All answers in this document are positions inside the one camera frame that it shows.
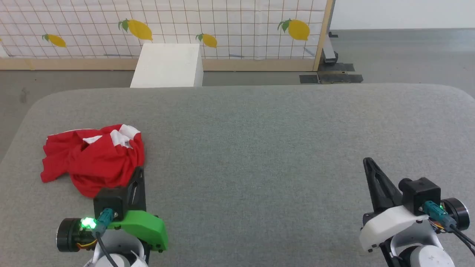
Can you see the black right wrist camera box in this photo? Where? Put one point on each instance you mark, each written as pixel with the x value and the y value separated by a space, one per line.
pixel 421 194

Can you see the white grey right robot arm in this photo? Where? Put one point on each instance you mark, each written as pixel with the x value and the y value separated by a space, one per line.
pixel 423 252

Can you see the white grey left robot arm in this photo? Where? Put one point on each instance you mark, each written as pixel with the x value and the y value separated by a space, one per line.
pixel 115 248

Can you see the red and white shorts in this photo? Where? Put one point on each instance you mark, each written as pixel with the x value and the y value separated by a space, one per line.
pixel 92 163

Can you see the small black floor mat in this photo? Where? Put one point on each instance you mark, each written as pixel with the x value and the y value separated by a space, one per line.
pixel 308 79

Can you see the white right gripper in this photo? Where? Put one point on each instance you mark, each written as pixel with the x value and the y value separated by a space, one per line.
pixel 389 226

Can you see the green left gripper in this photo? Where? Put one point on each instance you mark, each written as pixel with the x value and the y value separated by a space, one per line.
pixel 143 228

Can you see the grey metal stand foot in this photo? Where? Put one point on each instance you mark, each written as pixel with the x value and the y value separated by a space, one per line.
pixel 329 52

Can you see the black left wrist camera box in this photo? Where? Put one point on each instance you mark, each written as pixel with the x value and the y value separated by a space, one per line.
pixel 109 202

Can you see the white rectangular box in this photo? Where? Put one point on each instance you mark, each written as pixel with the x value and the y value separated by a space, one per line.
pixel 167 66

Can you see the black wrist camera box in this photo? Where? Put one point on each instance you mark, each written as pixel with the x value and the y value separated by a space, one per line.
pixel 421 194
pixel 109 202

